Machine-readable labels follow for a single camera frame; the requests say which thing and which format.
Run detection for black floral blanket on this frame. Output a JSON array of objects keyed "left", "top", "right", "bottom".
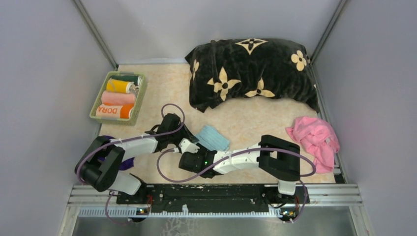
[{"left": 185, "top": 38, "right": 320, "bottom": 112}]

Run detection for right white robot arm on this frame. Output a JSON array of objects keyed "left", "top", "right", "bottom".
[{"left": 179, "top": 135, "right": 300, "bottom": 203}]

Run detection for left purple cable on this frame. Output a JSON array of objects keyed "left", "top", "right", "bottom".
[{"left": 75, "top": 103, "right": 186, "bottom": 225}]

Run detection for green plastic basket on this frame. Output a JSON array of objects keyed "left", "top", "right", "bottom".
[{"left": 89, "top": 71, "right": 148, "bottom": 126}]

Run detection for pink rolled towel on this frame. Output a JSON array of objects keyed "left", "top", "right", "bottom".
[{"left": 101, "top": 91, "right": 136, "bottom": 105}]

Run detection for purple towel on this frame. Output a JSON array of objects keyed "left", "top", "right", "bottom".
[{"left": 98, "top": 135, "right": 135, "bottom": 171}]

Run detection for dark green rolled towel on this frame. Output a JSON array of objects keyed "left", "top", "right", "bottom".
[{"left": 110, "top": 75, "right": 142, "bottom": 86}]

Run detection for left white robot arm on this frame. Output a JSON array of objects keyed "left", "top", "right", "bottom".
[{"left": 74, "top": 113, "right": 198, "bottom": 204}]

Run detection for light blue towel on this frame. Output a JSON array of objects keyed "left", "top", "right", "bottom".
[{"left": 195, "top": 125, "right": 230, "bottom": 151}]

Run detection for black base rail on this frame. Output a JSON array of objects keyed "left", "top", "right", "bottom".
[{"left": 116, "top": 184, "right": 310, "bottom": 213}]

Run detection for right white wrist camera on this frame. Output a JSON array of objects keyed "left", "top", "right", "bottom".
[{"left": 179, "top": 139, "right": 200, "bottom": 153}]

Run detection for orange DORA rolled towel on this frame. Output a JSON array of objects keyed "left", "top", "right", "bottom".
[{"left": 95, "top": 104, "right": 134, "bottom": 119}]

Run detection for yellow rolled towel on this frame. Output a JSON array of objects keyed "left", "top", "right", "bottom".
[{"left": 106, "top": 79, "right": 136, "bottom": 94}]

